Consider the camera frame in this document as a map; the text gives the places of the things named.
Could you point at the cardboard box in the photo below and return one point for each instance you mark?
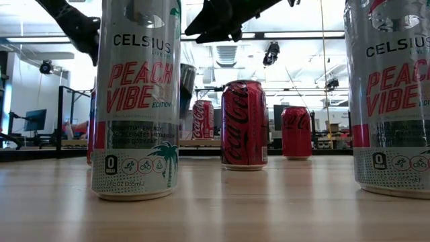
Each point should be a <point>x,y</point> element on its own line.
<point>333,126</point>

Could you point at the grey ceiling air vent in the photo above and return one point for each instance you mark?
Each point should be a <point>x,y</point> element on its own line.
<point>226,55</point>

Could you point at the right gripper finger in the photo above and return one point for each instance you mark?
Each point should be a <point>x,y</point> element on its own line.
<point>221,35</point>
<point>211,18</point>

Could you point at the black ceiling camera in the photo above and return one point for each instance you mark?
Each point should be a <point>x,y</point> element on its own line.
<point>46,67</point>
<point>271,53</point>
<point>332,83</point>

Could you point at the red cola can white script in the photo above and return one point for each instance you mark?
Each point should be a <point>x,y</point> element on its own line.
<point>203,121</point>

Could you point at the person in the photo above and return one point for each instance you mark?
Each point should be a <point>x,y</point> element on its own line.
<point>79,128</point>

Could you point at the black computer monitor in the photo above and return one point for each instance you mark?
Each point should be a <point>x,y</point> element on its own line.
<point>35,120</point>
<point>277,117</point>

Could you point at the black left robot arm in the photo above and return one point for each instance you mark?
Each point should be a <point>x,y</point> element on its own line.
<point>57,10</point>

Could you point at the red cola can black script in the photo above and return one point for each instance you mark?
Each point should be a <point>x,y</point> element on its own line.
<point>296,134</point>
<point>243,127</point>

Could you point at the thin yellow pole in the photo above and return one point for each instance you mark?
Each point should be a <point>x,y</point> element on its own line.
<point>325,67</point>

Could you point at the Celsius can black lid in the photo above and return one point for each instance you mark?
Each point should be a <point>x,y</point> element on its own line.
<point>137,101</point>
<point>389,101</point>

